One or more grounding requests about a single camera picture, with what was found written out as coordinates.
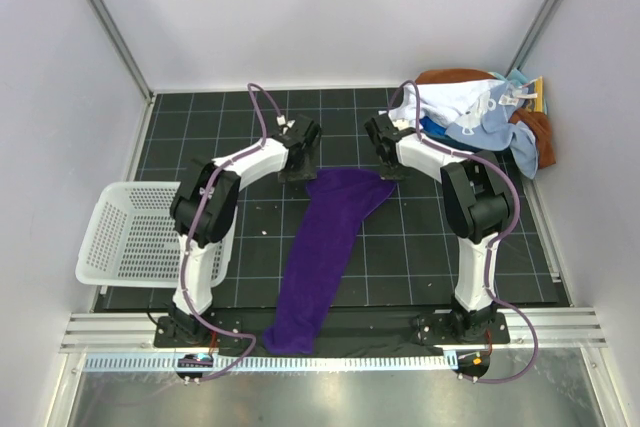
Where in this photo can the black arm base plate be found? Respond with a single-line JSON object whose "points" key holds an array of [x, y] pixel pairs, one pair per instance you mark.
{"points": [[425, 327]]}

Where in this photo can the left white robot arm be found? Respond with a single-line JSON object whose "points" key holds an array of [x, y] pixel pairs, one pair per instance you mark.
{"points": [[205, 204]]}

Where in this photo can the yellow patterned cloth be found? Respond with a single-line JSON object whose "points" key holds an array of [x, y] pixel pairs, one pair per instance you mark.
{"points": [[534, 96]]}

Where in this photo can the brown towel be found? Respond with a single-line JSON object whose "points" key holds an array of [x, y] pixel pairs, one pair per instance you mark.
{"points": [[538, 122]]}

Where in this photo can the white slotted cable duct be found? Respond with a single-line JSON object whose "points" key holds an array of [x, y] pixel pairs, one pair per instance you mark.
{"points": [[184, 363]]}

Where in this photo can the aluminium front rail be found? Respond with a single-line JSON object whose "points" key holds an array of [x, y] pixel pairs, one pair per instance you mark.
{"points": [[553, 327]]}

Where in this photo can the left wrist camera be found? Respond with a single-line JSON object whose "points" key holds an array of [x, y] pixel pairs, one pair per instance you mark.
{"points": [[283, 124]]}

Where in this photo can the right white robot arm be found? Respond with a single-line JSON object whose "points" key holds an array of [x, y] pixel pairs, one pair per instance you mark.
{"points": [[481, 207]]}

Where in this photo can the left aluminium corner post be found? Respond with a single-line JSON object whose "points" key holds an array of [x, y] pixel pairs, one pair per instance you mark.
{"points": [[117, 40]]}

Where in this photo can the black grid mat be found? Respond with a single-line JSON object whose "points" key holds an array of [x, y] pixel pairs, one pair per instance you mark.
{"points": [[405, 253]]}

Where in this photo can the purple towel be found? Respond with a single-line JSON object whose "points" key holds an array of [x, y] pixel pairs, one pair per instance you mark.
{"points": [[340, 200]]}

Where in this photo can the right aluminium corner post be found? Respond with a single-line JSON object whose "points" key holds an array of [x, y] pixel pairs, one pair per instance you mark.
{"points": [[533, 34]]}

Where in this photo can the light blue towel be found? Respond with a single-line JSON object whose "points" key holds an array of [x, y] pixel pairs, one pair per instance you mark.
{"points": [[487, 126]]}

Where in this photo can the aluminium corner post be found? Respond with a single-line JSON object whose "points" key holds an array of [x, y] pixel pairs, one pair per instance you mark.
{"points": [[533, 34], [117, 40]]}

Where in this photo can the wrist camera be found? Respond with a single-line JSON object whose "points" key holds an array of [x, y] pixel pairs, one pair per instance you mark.
{"points": [[401, 124], [283, 124]]}

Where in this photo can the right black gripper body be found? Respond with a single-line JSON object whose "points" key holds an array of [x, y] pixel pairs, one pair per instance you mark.
{"points": [[388, 163]]}

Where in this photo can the white plastic mesh basket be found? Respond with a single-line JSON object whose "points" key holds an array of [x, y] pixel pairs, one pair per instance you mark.
{"points": [[131, 239]]}

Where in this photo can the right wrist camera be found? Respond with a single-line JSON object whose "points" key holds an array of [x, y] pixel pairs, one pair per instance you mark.
{"points": [[401, 124]]}

